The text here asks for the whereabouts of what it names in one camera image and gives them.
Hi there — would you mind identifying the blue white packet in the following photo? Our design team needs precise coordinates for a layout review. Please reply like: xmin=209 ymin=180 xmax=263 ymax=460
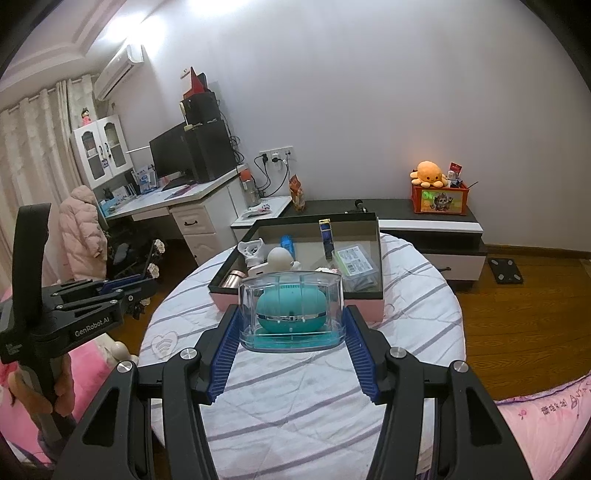
xmin=131 ymin=166 xmax=158 ymax=192

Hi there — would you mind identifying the blue lighter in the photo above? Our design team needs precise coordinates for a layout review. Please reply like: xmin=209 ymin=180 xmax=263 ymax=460
xmin=318 ymin=218 xmax=335 ymax=260

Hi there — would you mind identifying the pink pillow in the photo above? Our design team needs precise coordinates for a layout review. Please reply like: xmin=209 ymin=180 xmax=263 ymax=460
xmin=494 ymin=373 xmax=591 ymax=480

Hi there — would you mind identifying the orange cap bottle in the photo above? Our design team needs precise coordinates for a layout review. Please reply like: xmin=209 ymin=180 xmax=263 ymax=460
xmin=240 ymin=170 xmax=260 ymax=206

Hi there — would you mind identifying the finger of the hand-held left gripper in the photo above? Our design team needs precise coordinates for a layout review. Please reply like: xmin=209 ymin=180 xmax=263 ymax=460
xmin=55 ymin=279 xmax=160 ymax=319
xmin=46 ymin=274 xmax=149 ymax=298

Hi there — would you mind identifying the person's left hand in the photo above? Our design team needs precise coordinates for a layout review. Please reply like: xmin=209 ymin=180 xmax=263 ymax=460
xmin=0 ymin=355 xmax=77 ymax=416

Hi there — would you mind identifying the black office chair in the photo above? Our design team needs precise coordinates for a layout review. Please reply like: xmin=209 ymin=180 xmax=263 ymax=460
xmin=99 ymin=217 xmax=155 ymax=280

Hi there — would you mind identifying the orange octopus plush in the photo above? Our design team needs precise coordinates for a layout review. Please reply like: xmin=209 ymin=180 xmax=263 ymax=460
xmin=409 ymin=160 xmax=448 ymax=188

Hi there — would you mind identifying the white wooden bed post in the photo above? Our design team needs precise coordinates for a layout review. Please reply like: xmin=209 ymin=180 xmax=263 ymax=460
xmin=99 ymin=339 xmax=139 ymax=370

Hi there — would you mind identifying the clear plastic box green label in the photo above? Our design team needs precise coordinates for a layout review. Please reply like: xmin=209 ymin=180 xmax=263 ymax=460
xmin=331 ymin=244 xmax=377 ymax=294

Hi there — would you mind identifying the black bathroom scale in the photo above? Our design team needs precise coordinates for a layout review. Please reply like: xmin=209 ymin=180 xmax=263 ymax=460
xmin=488 ymin=257 xmax=525 ymax=285

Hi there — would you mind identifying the black computer tower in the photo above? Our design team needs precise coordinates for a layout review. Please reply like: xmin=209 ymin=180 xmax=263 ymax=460
xmin=185 ymin=119 xmax=237 ymax=182

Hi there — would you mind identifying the white hutch cabinet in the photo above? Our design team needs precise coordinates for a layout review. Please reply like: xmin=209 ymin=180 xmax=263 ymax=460
xmin=69 ymin=114 xmax=132 ymax=190

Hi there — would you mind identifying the beige curtain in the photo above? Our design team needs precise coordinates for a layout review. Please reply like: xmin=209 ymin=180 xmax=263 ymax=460
xmin=0 ymin=76 xmax=100 ymax=287

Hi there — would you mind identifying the black white low cabinet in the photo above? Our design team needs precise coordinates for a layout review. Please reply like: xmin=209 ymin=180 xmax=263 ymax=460
xmin=279 ymin=198 xmax=488 ymax=292

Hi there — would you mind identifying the white air conditioner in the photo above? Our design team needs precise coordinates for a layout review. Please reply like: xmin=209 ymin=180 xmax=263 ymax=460
xmin=93 ymin=44 xmax=145 ymax=101

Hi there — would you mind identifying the red triangular item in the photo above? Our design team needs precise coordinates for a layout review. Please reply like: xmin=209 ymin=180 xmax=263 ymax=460
xmin=182 ymin=67 xmax=208 ymax=99

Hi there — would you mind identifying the pink down coat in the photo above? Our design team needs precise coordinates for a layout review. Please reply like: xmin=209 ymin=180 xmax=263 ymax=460
xmin=59 ymin=185 xmax=109 ymax=281

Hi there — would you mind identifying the white desk with drawers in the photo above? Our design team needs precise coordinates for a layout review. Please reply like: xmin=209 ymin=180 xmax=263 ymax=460
xmin=99 ymin=165 xmax=247 ymax=268

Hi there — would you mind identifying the teal device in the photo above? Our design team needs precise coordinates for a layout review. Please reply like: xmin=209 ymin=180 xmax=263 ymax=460
xmin=238 ymin=271 xmax=347 ymax=354

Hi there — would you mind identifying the black monitor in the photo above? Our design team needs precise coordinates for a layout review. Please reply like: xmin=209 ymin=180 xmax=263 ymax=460
xmin=148 ymin=122 xmax=195 ymax=178

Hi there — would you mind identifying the white low side cabinet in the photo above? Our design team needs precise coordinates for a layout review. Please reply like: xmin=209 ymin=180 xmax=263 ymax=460
xmin=230 ymin=196 xmax=293 ymax=241

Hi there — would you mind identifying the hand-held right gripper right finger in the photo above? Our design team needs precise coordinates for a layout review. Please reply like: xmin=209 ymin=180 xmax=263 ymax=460
xmin=342 ymin=305 xmax=536 ymax=480

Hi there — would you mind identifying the pink storage box black rim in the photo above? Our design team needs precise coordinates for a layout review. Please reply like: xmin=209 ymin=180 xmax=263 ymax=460
xmin=208 ymin=213 xmax=385 ymax=324

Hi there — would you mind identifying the orange snack bag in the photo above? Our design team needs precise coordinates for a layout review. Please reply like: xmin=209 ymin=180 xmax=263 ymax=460
xmin=288 ymin=174 xmax=308 ymax=213

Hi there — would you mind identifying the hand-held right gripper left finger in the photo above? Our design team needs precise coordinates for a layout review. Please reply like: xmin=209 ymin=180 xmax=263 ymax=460
xmin=51 ymin=305 xmax=243 ymax=480

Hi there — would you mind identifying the white pouch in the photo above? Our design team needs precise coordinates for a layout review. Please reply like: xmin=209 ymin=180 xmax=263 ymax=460
xmin=238 ymin=239 xmax=266 ymax=273

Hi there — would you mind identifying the black power cable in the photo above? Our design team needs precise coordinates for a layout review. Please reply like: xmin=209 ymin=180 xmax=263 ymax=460
xmin=253 ymin=154 xmax=291 ymax=197

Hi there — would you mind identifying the red printed toy box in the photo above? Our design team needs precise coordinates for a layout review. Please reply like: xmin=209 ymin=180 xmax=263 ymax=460
xmin=411 ymin=181 xmax=469 ymax=215

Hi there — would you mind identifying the white round figurine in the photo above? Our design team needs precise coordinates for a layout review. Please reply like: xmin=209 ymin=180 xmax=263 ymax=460
xmin=265 ymin=247 xmax=301 ymax=273

